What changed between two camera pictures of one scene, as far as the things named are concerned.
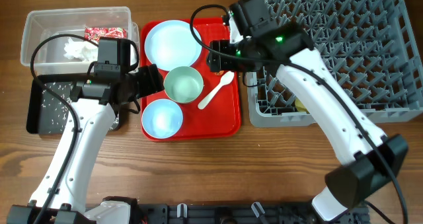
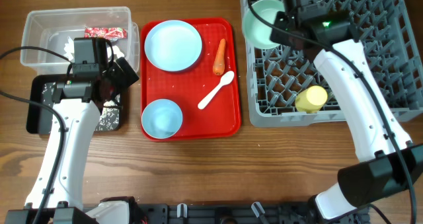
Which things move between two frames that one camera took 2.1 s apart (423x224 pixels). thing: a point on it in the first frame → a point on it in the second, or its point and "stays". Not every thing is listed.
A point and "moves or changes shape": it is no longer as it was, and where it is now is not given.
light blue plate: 170,44 stays
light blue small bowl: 162,118 stays
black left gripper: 153,80 → 123,81
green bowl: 183,84 moves or changes shape
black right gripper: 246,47 → 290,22
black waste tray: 47,114 stays
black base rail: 269,213 stays
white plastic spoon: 227,78 stays
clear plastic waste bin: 69,55 stays
